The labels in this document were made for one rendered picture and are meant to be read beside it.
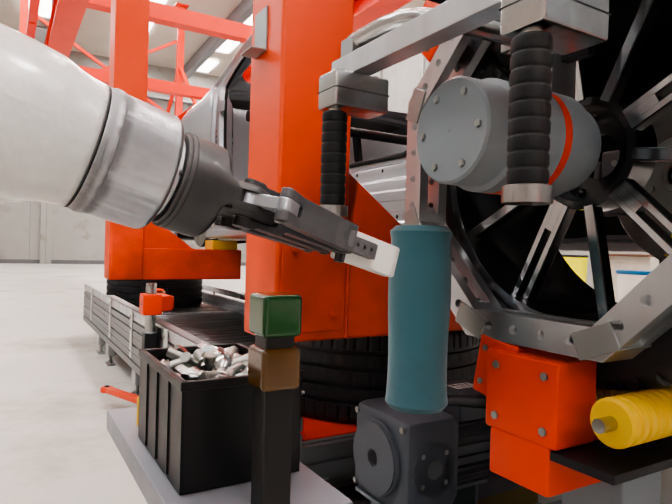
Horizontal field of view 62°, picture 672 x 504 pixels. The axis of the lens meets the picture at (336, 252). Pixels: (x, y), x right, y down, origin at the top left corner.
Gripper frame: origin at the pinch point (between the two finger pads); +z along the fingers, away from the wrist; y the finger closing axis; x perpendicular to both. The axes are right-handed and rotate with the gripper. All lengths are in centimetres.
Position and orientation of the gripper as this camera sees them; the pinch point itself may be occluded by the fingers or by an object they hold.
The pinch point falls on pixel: (365, 252)
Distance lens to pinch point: 53.5
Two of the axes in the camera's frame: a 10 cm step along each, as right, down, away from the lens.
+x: -2.4, 9.6, -1.5
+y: -5.8, -0.2, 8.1
